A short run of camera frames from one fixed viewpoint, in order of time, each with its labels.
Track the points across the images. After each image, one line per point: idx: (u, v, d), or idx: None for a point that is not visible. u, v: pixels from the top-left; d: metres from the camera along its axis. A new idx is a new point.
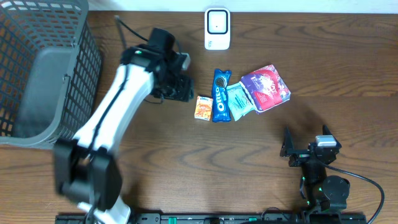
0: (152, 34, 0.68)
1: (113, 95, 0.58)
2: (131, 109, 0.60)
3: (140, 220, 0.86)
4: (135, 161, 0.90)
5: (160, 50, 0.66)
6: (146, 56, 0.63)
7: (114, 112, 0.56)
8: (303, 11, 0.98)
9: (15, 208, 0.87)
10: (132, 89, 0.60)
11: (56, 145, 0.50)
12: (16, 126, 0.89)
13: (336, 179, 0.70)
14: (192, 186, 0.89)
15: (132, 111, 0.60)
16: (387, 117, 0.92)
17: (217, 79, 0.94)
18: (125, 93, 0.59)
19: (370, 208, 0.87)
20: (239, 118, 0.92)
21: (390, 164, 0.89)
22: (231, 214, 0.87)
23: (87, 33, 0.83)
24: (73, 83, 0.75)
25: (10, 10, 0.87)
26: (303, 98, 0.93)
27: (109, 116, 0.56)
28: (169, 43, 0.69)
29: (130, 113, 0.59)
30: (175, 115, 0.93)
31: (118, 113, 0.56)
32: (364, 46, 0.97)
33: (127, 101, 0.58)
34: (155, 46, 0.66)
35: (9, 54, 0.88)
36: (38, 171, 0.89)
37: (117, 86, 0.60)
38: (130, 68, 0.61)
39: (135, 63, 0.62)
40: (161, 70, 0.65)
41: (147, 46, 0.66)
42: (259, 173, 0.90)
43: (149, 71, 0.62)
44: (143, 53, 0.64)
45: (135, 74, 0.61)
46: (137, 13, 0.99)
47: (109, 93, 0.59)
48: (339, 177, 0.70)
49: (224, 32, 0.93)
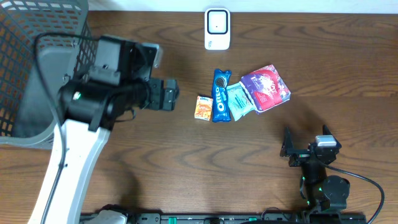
0: (99, 46, 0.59)
1: (55, 175, 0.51)
2: (82, 181, 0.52)
3: (140, 220, 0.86)
4: (135, 162, 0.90)
5: (113, 70, 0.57)
6: (92, 95, 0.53)
7: (60, 198, 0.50)
8: (303, 11, 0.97)
9: (17, 208, 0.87)
10: (74, 160, 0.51)
11: None
12: (16, 126, 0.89)
13: (336, 179, 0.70)
14: (192, 186, 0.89)
15: (86, 180, 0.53)
16: (387, 117, 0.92)
17: (217, 79, 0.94)
18: (66, 168, 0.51)
19: (370, 208, 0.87)
20: (239, 118, 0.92)
21: (390, 164, 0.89)
22: (231, 214, 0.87)
23: (87, 33, 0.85)
24: None
25: (10, 10, 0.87)
26: (303, 98, 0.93)
27: (55, 202, 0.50)
28: (123, 53, 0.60)
29: (84, 184, 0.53)
30: (175, 115, 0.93)
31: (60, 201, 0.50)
32: (364, 46, 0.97)
33: (73, 179, 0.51)
34: (107, 68, 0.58)
35: (9, 55, 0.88)
36: (38, 171, 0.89)
37: (56, 162, 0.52)
38: (69, 135, 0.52)
39: (76, 109, 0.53)
40: (113, 103, 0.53)
41: (95, 68, 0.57)
42: (260, 173, 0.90)
43: (96, 112, 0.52)
44: (86, 90, 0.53)
45: (77, 139, 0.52)
46: (137, 13, 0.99)
47: (49, 172, 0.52)
48: (339, 177, 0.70)
49: (224, 32, 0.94)
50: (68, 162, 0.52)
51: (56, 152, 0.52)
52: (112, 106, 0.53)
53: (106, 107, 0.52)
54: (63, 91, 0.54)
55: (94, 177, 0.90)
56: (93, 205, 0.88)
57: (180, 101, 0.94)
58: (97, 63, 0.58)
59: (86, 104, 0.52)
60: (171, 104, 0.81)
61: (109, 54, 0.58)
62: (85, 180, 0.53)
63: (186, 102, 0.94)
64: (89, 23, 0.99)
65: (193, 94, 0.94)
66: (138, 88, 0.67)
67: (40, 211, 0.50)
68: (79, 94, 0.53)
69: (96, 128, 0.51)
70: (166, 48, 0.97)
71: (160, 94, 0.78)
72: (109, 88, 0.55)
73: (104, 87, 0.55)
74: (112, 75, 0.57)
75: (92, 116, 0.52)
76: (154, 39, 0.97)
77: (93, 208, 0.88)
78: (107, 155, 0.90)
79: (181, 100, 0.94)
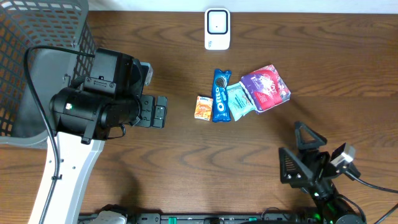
0: (96, 58, 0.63)
1: (50, 185, 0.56)
2: (79, 182, 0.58)
3: (140, 220, 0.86)
4: (135, 162, 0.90)
5: (109, 80, 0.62)
6: (87, 103, 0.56)
7: (56, 203, 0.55)
8: (303, 11, 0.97)
9: (17, 208, 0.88)
10: (71, 163, 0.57)
11: None
12: (16, 126, 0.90)
13: (352, 219, 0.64)
14: (193, 186, 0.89)
15: (81, 188, 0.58)
16: (387, 116, 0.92)
17: (217, 79, 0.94)
18: (64, 170, 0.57)
19: (370, 208, 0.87)
20: (239, 118, 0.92)
21: (390, 164, 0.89)
22: (231, 214, 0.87)
23: (87, 33, 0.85)
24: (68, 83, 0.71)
25: (10, 10, 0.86)
26: (303, 98, 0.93)
27: (50, 210, 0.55)
28: (119, 66, 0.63)
29: (79, 192, 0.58)
30: (175, 115, 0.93)
31: (60, 200, 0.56)
32: (364, 46, 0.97)
33: (68, 188, 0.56)
34: (102, 79, 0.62)
35: (9, 54, 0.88)
36: (38, 170, 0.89)
37: (51, 174, 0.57)
38: (63, 148, 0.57)
39: (71, 117, 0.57)
40: (107, 114, 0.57)
41: (91, 77, 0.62)
42: (260, 173, 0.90)
43: (92, 122, 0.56)
44: (80, 100, 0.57)
45: (70, 150, 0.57)
46: (137, 13, 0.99)
47: (45, 179, 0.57)
48: (355, 216, 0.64)
49: (224, 33, 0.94)
50: (62, 173, 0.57)
51: (51, 164, 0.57)
52: (106, 115, 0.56)
53: (100, 116, 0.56)
54: (56, 100, 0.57)
55: (94, 177, 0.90)
56: (94, 205, 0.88)
57: (180, 101, 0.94)
58: (93, 74, 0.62)
59: (81, 114, 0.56)
60: (162, 119, 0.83)
61: (105, 66, 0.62)
62: (80, 189, 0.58)
63: (186, 102, 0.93)
64: (89, 23, 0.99)
65: (193, 94, 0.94)
66: (133, 102, 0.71)
67: (37, 219, 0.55)
68: (72, 104, 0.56)
69: (91, 137, 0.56)
70: (166, 49, 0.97)
71: (151, 111, 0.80)
72: (102, 97, 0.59)
73: (97, 96, 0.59)
74: (107, 86, 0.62)
75: (86, 125, 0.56)
76: (154, 39, 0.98)
77: (94, 208, 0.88)
78: (107, 155, 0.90)
79: (181, 100, 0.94)
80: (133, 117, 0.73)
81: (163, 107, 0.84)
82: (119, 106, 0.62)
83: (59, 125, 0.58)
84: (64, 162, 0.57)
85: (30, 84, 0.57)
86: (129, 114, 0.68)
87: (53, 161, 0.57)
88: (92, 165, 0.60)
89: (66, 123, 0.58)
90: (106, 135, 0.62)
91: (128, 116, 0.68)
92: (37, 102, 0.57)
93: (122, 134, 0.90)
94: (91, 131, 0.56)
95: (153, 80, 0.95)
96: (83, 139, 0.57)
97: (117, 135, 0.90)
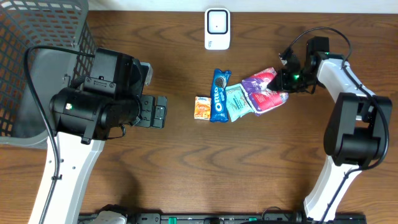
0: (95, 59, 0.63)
1: (50, 185, 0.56)
2: (80, 180, 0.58)
3: (140, 220, 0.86)
4: (136, 162, 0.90)
5: (109, 81, 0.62)
6: (87, 102, 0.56)
7: (56, 202, 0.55)
8: (303, 11, 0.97)
9: (17, 207, 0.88)
10: (71, 161, 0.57)
11: (32, 218, 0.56)
12: (16, 126, 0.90)
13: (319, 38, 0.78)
14: (192, 186, 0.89)
15: (81, 186, 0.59)
16: None
17: (217, 79, 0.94)
18: (63, 167, 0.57)
19: (370, 208, 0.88)
20: (235, 119, 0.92)
21: (390, 164, 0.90)
22: (231, 214, 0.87)
23: (87, 33, 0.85)
24: (78, 60, 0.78)
25: (10, 10, 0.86)
26: (303, 98, 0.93)
27: (50, 210, 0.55)
28: (119, 66, 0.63)
29: (79, 190, 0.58)
30: (175, 115, 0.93)
31: (60, 198, 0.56)
32: (364, 45, 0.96)
33: (68, 188, 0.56)
34: (102, 79, 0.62)
35: (9, 54, 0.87)
36: (38, 170, 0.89)
37: (51, 173, 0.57)
38: (63, 148, 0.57)
39: (70, 114, 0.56)
40: (106, 112, 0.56)
41: (92, 77, 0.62)
42: (260, 173, 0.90)
43: (92, 120, 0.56)
44: (80, 98, 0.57)
45: (70, 150, 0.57)
46: (137, 13, 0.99)
47: (45, 178, 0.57)
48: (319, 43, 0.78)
49: (224, 32, 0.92)
50: (62, 173, 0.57)
51: (51, 164, 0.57)
52: (106, 115, 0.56)
53: (100, 116, 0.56)
54: (56, 100, 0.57)
55: (94, 177, 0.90)
56: (94, 205, 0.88)
57: (180, 101, 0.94)
58: (94, 75, 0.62)
59: (80, 114, 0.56)
60: (162, 120, 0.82)
61: (105, 66, 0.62)
62: (80, 187, 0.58)
63: (186, 102, 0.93)
64: (89, 23, 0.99)
65: (193, 94, 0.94)
66: (133, 102, 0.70)
67: (37, 218, 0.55)
68: (72, 104, 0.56)
69: (91, 137, 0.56)
70: (166, 48, 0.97)
71: (151, 111, 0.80)
72: (102, 97, 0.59)
73: (97, 96, 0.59)
74: (107, 86, 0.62)
75: (86, 125, 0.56)
76: (154, 39, 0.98)
77: (94, 208, 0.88)
78: (107, 155, 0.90)
79: (181, 100, 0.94)
80: (133, 117, 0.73)
81: (161, 107, 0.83)
82: (119, 105, 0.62)
83: (59, 125, 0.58)
84: (64, 162, 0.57)
85: (30, 84, 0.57)
86: (129, 114, 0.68)
87: (53, 161, 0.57)
88: (92, 163, 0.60)
89: (66, 124, 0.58)
90: (106, 132, 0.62)
91: (128, 116, 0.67)
92: (37, 102, 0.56)
93: (122, 134, 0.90)
94: (91, 128, 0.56)
95: (153, 80, 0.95)
96: (83, 139, 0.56)
97: (117, 137, 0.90)
